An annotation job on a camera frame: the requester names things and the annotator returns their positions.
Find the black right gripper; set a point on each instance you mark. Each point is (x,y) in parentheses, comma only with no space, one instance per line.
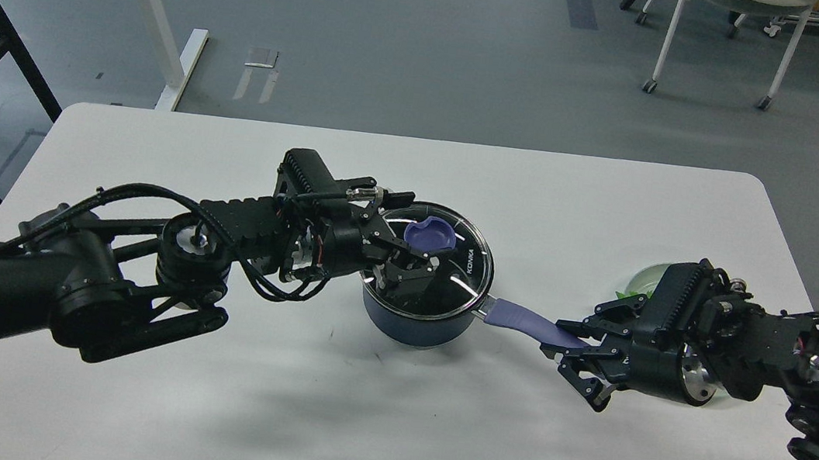
(648,359)

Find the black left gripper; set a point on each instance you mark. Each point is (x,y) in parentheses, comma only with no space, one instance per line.
(340,231)

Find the glass lid with blue knob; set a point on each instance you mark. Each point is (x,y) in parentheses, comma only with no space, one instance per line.
(466,272)

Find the blue saucepan with handle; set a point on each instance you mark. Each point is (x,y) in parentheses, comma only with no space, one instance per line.
(496,311)

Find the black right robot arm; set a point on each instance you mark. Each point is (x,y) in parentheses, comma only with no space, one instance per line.
(697,334)

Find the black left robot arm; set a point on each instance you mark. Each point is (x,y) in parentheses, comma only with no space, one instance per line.
(138,266)

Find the light green plate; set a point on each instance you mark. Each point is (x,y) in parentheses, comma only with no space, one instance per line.
(646,281)

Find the metal floor plate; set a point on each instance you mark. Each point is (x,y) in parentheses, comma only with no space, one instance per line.
(262,58)

